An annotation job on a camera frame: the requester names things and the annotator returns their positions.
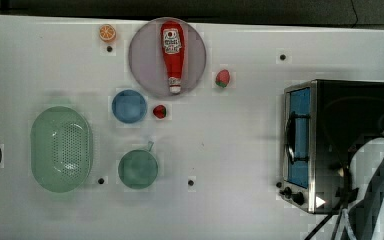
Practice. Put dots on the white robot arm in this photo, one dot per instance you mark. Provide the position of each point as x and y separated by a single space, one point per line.
365 219

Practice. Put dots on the silver toaster oven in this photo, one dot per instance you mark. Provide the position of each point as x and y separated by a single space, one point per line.
325 122

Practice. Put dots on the small red plush strawberry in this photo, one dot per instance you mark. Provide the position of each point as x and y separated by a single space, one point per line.
160 111

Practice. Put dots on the large pink plush strawberry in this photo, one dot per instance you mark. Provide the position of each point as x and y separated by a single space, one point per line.
223 78

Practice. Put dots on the blue bowl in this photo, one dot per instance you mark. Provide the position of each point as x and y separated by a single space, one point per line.
129 106

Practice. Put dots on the grey round plate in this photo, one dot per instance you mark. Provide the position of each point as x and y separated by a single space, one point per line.
146 59

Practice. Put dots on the red plush ketchup bottle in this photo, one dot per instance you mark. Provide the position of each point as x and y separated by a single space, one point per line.
173 50

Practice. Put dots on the orange slice toy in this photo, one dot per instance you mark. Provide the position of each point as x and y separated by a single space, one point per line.
107 33

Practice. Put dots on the green perforated colander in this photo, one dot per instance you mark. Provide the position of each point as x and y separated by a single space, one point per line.
61 149

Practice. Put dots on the green cup with handle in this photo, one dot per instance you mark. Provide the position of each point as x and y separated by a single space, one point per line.
138 169

